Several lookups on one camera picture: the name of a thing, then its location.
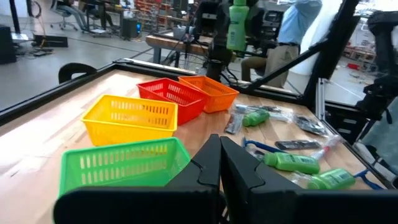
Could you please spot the orange plastic basket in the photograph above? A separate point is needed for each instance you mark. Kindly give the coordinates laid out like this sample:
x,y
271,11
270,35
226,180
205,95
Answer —
x,y
217,102

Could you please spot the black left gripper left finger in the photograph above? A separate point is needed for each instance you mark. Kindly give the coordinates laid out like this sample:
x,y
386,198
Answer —
x,y
208,168

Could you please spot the black equipment cabinet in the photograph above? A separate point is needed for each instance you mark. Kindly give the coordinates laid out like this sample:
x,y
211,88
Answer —
x,y
7,45

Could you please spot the green travel shampoo bottle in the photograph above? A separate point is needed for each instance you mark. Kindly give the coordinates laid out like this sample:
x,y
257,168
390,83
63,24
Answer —
x,y
256,118
295,163
237,28
334,180

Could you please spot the red plastic basket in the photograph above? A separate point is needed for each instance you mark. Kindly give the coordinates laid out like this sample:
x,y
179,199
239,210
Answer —
x,y
189,107

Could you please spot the shelving with red bins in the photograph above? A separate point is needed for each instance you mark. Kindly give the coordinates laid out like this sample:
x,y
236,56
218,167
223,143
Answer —
x,y
152,12

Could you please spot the green plastic basket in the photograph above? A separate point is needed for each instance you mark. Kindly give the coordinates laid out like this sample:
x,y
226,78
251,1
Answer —
x,y
124,165

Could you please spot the wooden workbench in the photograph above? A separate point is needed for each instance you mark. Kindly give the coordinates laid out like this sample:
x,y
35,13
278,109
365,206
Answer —
x,y
168,43

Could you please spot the red toothbrush in clear wrap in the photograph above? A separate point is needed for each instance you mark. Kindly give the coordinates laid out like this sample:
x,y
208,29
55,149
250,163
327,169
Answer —
x,y
325,150

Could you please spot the small red floor object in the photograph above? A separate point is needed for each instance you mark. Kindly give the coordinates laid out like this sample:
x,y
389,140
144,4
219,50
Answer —
x,y
353,66

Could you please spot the black item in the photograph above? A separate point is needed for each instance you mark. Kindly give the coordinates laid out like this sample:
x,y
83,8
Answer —
x,y
311,126

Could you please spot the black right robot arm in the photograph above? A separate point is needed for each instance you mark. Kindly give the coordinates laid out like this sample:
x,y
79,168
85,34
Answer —
x,y
216,65

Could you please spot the black computer tower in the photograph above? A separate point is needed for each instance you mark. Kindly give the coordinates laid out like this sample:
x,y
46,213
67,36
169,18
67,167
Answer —
x,y
129,28

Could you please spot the silver aluminium bracket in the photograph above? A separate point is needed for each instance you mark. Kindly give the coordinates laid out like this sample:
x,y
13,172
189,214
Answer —
x,y
320,99

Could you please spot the black office chair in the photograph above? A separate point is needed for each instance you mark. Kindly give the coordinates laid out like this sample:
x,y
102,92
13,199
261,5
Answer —
x,y
63,14

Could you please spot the black floor case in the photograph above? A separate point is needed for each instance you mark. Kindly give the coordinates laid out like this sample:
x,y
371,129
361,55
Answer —
x,y
49,41

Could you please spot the yellow plastic basket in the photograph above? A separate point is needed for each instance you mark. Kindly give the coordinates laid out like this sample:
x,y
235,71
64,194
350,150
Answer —
x,y
124,133

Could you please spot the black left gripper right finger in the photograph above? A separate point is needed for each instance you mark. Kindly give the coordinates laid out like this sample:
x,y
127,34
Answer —
x,y
239,174

